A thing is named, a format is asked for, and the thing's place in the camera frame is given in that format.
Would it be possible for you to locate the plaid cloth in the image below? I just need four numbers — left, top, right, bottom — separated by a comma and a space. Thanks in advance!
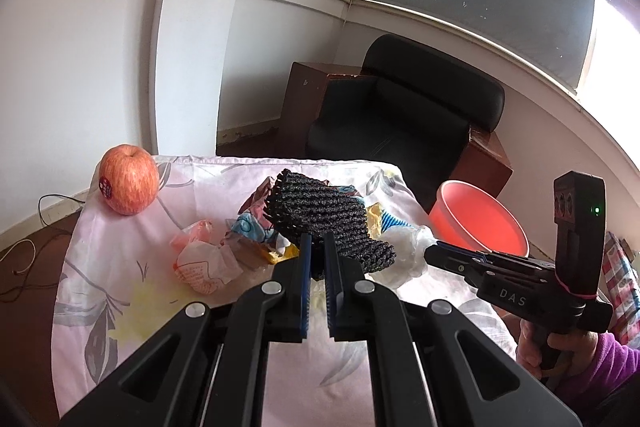
602, 232, 639, 349

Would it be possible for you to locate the clear crumpled plastic bag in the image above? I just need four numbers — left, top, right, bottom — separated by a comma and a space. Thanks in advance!
368, 225, 436, 291

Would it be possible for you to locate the purple sleeve right forearm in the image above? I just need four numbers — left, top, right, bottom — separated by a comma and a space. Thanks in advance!
555, 333, 639, 405

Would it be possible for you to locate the black floor cable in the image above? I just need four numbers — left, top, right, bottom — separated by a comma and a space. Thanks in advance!
0, 192, 89, 303

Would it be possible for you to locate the right hand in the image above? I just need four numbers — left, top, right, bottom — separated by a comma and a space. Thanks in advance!
516, 320, 599, 379

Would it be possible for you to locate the black foam fruit net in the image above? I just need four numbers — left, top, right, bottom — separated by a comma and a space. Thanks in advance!
265, 169, 396, 273

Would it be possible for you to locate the red apple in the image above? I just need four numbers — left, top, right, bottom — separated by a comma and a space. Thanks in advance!
99, 144, 160, 216

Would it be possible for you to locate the red patterned snack wrapper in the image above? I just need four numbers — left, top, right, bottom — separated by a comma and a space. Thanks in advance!
238, 176, 274, 219

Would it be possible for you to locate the yellow plastic wrapper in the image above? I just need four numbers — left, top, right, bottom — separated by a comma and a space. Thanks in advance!
258, 244, 299, 265

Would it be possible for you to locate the white red crumpled wrapper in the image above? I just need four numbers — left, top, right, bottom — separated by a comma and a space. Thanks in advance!
170, 220, 243, 295

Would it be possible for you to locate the blue foam fruit net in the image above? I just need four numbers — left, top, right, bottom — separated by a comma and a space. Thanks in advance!
381, 211, 410, 233

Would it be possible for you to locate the pink floral tablecloth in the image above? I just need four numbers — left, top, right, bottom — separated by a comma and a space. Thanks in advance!
51, 154, 519, 427

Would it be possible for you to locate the black leather armchair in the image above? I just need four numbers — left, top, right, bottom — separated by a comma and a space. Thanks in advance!
276, 34, 513, 210

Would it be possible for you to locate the pink plastic bucket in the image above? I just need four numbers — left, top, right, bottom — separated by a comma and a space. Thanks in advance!
428, 180, 529, 258

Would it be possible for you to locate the crumpled colourful snack wrapper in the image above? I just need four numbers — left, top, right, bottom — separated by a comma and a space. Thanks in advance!
228, 212, 291, 249

